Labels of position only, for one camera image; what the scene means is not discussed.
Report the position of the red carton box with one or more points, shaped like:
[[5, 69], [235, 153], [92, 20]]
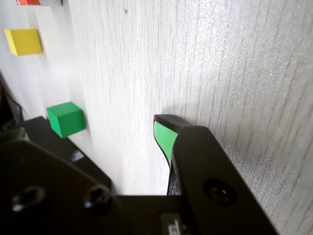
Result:
[[27, 2]]

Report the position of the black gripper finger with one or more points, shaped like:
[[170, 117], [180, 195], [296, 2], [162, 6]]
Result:
[[49, 183]]

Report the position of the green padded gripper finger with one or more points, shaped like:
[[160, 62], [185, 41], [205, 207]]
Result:
[[207, 159]]

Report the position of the green cube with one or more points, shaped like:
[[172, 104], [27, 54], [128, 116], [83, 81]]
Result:
[[66, 120]]

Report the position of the yellow cube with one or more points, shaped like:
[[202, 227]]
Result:
[[23, 40]]

